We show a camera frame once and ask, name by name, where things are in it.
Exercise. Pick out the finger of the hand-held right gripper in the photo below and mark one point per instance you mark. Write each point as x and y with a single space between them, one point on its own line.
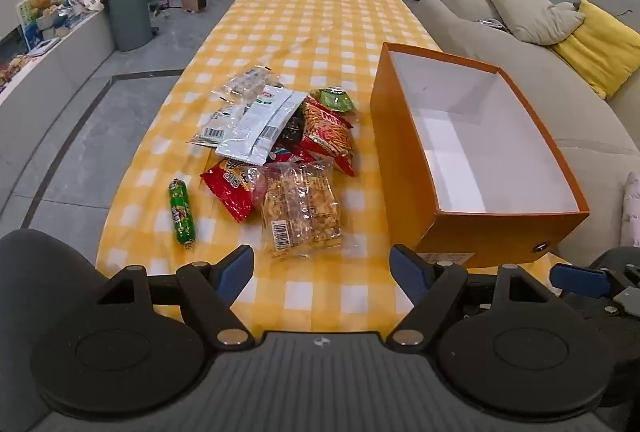
577 279

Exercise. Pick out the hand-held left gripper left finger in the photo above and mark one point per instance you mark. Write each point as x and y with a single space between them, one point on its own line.
235 274

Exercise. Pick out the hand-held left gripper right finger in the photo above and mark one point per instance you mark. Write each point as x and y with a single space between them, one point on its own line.
407 272

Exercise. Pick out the green sausage stick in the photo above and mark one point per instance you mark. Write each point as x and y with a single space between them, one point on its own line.
180 214

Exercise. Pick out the clear cracker packet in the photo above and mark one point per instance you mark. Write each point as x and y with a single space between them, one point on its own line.
300 212

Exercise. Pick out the orange cardboard box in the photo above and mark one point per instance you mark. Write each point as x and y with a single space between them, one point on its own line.
400 162

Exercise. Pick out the red cartoon print packet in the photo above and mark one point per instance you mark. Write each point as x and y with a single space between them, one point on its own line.
282 156

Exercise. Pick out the large white snack packet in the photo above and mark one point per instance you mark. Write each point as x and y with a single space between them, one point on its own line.
260 127

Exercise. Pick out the dark snack packet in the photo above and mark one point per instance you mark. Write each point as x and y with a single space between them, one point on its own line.
292 132

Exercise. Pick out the red stick snack packet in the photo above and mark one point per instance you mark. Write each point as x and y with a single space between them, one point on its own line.
325 132

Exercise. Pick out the green raisin packet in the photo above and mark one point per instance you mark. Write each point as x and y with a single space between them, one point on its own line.
337 101

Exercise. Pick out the clear candy packet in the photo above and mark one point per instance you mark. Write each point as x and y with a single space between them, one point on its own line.
245 84

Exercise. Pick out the pale pink cushion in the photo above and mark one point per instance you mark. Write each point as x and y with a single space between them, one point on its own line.
632 212

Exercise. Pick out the yellow cushion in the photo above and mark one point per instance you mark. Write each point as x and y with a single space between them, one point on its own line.
600 47

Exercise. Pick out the beige sofa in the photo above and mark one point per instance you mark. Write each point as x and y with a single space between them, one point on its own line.
475 42

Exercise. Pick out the yellow checked tablecloth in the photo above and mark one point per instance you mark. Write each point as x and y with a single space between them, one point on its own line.
300 27

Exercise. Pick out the small patterned object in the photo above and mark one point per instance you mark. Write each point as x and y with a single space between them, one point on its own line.
490 23

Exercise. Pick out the grey low cabinet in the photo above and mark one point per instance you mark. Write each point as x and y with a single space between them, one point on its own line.
50 77

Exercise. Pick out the beige cushion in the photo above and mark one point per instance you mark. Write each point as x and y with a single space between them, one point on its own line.
525 12

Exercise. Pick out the grey-green trash bin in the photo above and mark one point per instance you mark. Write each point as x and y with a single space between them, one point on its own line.
129 17

